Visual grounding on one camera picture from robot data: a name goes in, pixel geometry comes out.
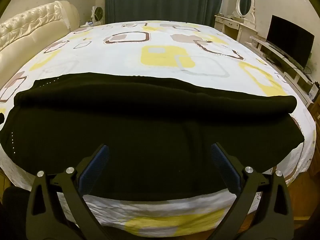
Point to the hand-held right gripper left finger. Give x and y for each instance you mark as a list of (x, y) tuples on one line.
[(96, 166)]

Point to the small blue white box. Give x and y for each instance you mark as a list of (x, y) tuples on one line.
[(313, 91)]

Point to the small white desk fan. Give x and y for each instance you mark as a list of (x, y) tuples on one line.
[(97, 15)]

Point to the cream tufted leather headboard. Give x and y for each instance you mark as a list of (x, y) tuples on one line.
[(30, 25)]

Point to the dark cloth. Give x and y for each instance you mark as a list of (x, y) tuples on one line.
[(15, 210)]

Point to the white television stand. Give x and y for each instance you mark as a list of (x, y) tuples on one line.
[(297, 76)]

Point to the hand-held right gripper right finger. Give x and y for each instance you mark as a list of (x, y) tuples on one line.
[(224, 167)]

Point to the black flat screen television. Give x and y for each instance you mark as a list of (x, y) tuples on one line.
[(290, 40)]

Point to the black pants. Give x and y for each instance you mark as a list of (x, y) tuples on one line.
[(150, 130)]

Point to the oval white vanity mirror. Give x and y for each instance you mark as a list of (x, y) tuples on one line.
[(245, 2)]

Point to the dark teal curtain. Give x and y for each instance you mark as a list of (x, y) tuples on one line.
[(162, 0)]

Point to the patterned white bed sheet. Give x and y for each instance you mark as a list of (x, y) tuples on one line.
[(162, 55)]

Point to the white vanity table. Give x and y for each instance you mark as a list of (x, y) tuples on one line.
[(233, 26)]

